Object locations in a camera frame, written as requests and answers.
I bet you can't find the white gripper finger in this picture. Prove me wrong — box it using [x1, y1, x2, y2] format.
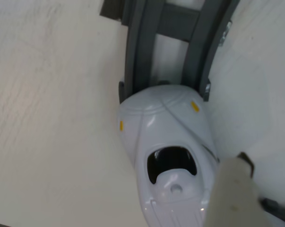
[205, 151, 272, 227]

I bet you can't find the grey circular toy train track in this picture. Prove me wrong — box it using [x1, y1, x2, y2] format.
[99, 0, 285, 224]

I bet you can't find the white Shinkansen toy locomotive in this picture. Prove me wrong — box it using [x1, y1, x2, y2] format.
[117, 84, 222, 227]

